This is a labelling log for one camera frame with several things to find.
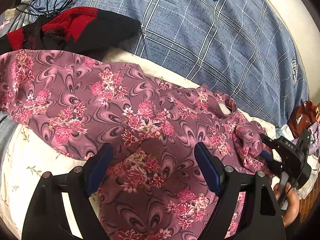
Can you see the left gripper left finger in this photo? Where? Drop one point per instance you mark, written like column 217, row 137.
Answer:
column 46, row 217

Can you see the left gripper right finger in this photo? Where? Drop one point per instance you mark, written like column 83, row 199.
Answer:
column 261, row 216

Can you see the purple floral garment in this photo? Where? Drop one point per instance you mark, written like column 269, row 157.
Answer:
column 140, row 134

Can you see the right hand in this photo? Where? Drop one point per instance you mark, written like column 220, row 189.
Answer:
column 293, row 205

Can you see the lilac cloth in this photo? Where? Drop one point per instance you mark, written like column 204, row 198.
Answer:
column 314, row 139

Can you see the colourful printed package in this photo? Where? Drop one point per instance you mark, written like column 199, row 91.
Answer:
column 286, row 132

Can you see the maroon plastic bag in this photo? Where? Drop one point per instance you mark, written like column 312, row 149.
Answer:
column 303, row 117

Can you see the wicker basket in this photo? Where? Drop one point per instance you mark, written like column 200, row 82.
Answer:
column 307, row 204

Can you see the cream patterned pillow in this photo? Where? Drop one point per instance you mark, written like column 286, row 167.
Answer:
column 30, row 164

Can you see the blue plaid bed cover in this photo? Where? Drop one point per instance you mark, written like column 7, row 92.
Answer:
column 240, row 47

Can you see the red and black garment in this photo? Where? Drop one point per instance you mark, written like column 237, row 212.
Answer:
column 86, row 31

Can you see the light blue grey cloth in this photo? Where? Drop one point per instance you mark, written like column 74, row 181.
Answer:
column 12, row 19

